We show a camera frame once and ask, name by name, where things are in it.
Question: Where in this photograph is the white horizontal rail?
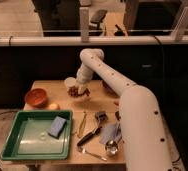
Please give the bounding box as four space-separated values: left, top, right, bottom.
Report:
0 35 188 46

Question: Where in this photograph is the metal measuring cup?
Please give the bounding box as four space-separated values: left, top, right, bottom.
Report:
105 140 118 157

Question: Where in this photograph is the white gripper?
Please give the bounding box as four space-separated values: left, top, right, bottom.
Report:
76 66 93 96

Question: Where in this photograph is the red bowl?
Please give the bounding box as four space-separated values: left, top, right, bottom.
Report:
24 88 48 107

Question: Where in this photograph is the dark rectangular block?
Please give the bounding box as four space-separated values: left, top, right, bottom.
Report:
115 111 121 121

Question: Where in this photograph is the green plastic tray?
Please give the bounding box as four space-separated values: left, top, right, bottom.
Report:
1 110 73 161

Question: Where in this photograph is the purple bowl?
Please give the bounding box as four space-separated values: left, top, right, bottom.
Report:
102 80 117 96

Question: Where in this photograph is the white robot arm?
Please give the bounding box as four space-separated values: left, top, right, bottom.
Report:
76 48 173 171

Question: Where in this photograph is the metal spoon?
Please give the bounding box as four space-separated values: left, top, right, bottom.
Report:
77 146 107 161

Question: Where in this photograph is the bunch of red grapes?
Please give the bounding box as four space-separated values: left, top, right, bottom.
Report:
68 86 85 98

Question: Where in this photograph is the black office chair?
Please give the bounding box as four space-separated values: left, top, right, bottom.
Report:
89 9 107 36

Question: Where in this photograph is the grey blue cloth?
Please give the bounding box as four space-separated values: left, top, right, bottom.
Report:
99 123 122 145

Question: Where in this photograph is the black handled brush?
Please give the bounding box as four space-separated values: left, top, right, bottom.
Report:
77 111 108 146

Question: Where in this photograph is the small yellow fruit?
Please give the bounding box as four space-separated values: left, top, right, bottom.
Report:
48 103 60 110

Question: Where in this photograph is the blue sponge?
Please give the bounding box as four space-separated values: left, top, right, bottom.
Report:
48 116 66 138

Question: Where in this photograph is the white cup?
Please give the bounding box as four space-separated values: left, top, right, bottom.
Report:
64 77 77 90

